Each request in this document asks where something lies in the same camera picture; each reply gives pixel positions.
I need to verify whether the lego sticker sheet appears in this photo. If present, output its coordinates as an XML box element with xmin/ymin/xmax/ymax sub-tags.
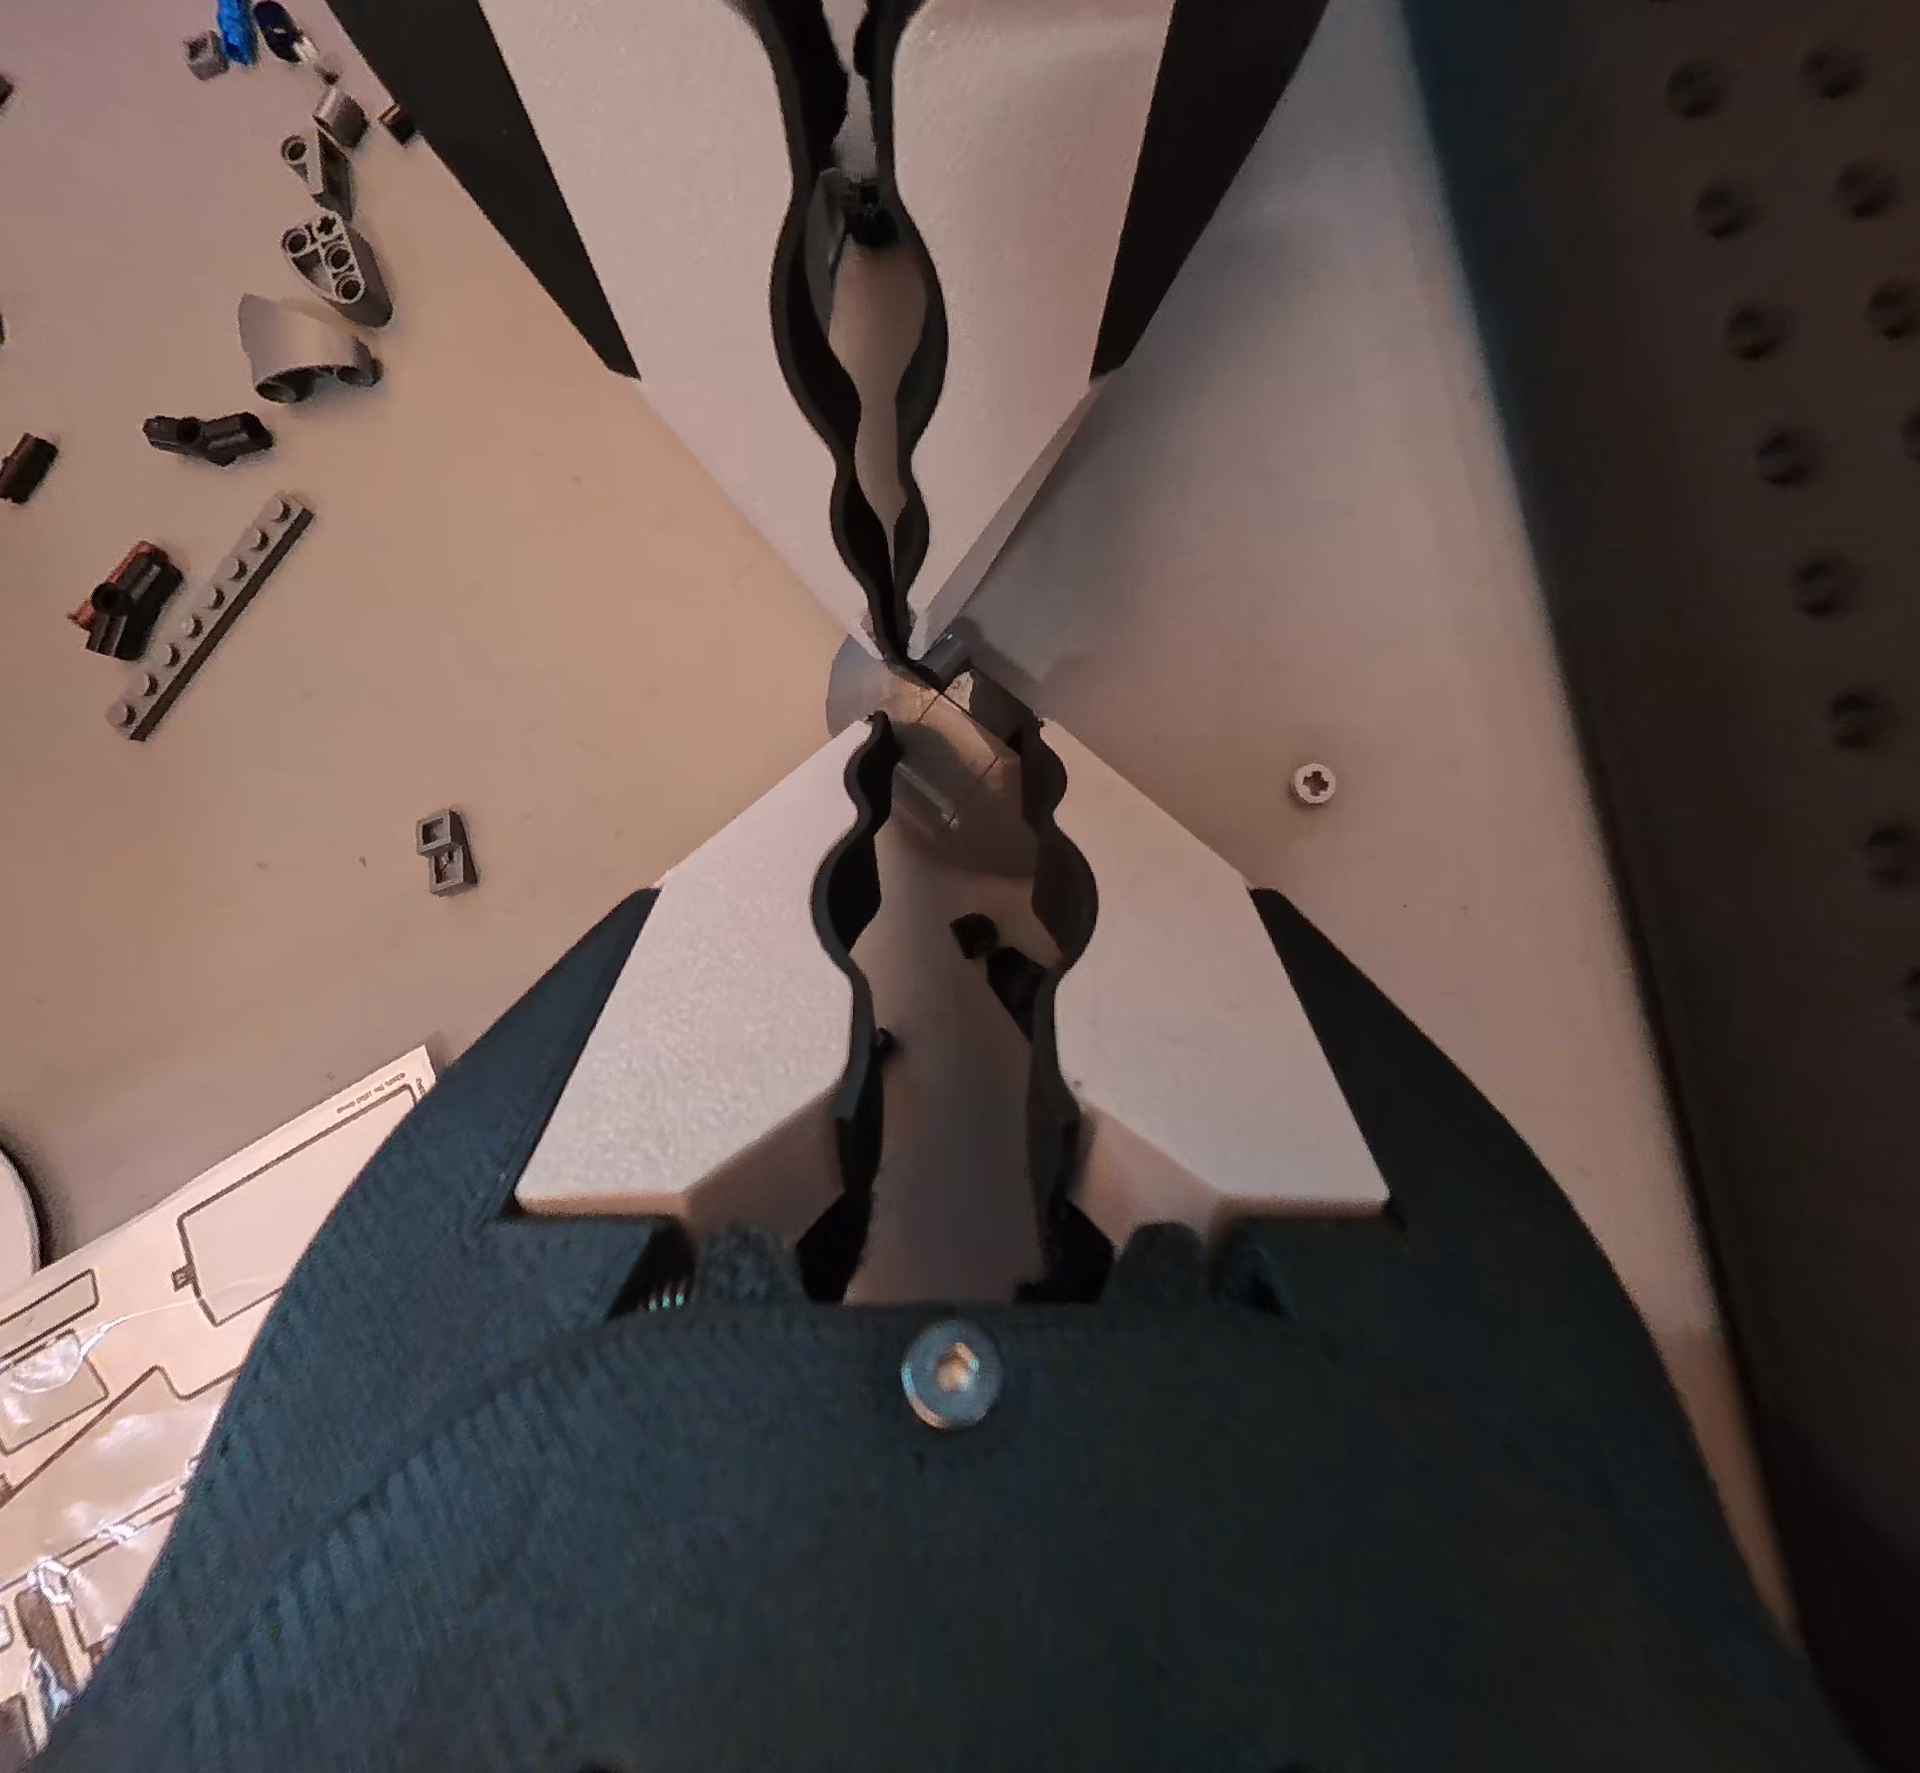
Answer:
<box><xmin>0</xmin><ymin>1036</ymin><xmax>447</xmax><ymax>1773</ymax></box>

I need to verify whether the grey curved lego panel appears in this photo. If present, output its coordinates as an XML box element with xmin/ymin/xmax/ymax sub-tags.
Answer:
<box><xmin>237</xmin><ymin>290</ymin><xmax>386</xmax><ymax>410</ymax></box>

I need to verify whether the black angled technic connector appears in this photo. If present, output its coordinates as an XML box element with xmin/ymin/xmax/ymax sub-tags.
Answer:
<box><xmin>141</xmin><ymin>413</ymin><xmax>273</xmax><ymax>469</ymax></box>

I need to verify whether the black connector with brown pin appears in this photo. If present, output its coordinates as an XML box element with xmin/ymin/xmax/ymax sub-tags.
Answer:
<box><xmin>68</xmin><ymin>540</ymin><xmax>187</xmax><ymax>658</ymax></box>

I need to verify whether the dark grey curved technic beam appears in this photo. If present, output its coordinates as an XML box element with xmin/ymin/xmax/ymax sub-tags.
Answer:
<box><xmin>277</xmin><ymin>213</ymin><xmax>395</xmax><ymax>331</ymax></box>

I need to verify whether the grey domed lego assembly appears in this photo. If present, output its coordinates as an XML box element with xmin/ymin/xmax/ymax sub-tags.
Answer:
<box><xmin>822</xmin><ymin>626</ymin><xmax>1053</xmax><ymax>877</ymax></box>

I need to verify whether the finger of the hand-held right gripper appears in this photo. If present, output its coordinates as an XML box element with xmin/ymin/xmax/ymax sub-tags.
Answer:
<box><xmin>439</xmin><ymin>0</ymin><xmax>915</xmax><ymax>673</ymax></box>
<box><xmin>853</xmin><ymin>0</ymin><xmax>1204</xmax><ymax>658</ymax></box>

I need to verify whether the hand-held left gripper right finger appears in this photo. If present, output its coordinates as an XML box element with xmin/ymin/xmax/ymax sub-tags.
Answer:
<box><xmin>1020</xmin><ymin>721</ymin><xmax>1394</xmax><ymax>1305</ymax></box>

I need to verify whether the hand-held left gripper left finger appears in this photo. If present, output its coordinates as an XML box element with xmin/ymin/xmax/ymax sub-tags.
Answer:
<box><xmin>513</xmin><ymin>721</ymin><xmax>902</xmax><ymax>1279</ymax></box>

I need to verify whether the long grey lego plate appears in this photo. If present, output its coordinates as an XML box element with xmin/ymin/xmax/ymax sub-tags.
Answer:
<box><xmin>106</xmin><ymin>489</ymin><xmax>318</xmax><ymax>742</ymax></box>

